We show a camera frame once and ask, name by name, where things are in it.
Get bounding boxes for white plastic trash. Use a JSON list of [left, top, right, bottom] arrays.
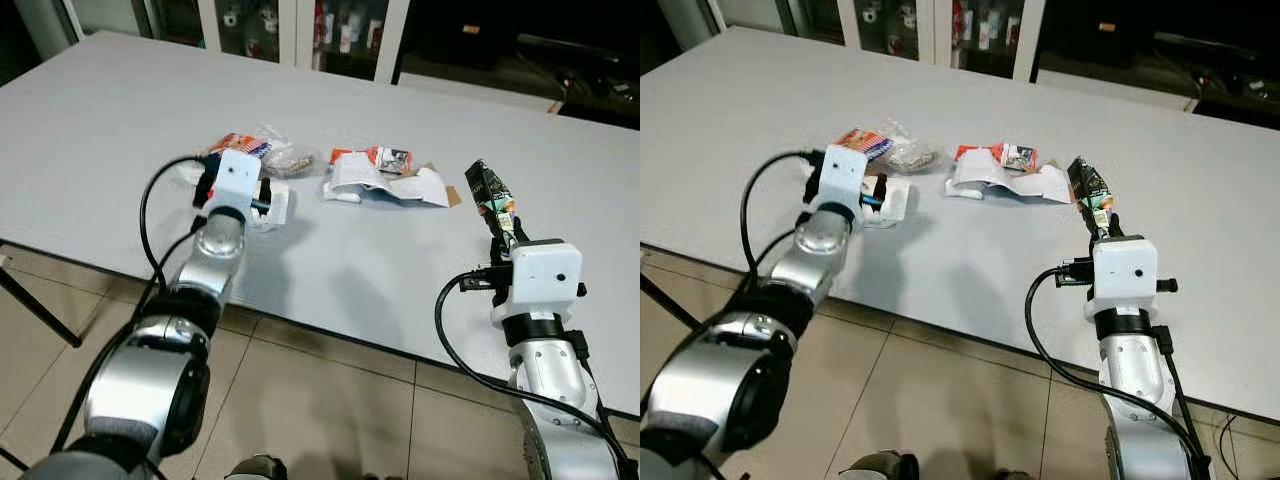
[[868, 177, 913, 229], [243, 180, 297, 233]]

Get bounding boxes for dark cluttered workbench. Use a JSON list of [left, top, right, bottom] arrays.
[[400, 0, 641, 129]]

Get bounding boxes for white glass door cabinet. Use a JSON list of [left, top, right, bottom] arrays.
[[60, 0, 411, 83], [700, 0, 1046, 81]]

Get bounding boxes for dark snack wrapper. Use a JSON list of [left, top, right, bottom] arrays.
[[1066, 156, 1114, 216], [465, 160, 518, 223]]

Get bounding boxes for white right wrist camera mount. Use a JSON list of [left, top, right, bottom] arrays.
[[495, 240, 584, 328], [1090, 236, 1159, 315]]

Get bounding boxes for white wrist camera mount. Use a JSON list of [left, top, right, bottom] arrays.
[[495, 240, 584, 328], [1090, 236, 1159, 315], [210, 150, 264, 217], [817, 145, 867, 213]]

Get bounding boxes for white paper sheet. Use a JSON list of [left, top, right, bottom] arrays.
[[322, 155, 451, 208], [945, 155, 1073, 204]]

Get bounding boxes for red orange snack packet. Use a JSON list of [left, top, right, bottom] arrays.
[[208, 133, 273, 161], [835, 128, 896, 161]]

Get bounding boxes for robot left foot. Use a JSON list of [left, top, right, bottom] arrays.
[[228, 455, 289, 480], [840, 450, 921, 480]]

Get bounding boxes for red white packet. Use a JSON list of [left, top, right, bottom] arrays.
[[953, 142, 1041, 171], [330, 146, 414, 176]]

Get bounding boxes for black table leg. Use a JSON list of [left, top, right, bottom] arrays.
[[640, 272, 701, 331], [0, 265, 83, 349]]

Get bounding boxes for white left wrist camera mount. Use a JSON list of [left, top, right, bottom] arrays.
[[210, 150, 264, 217], [817, 145, 867, 213]]

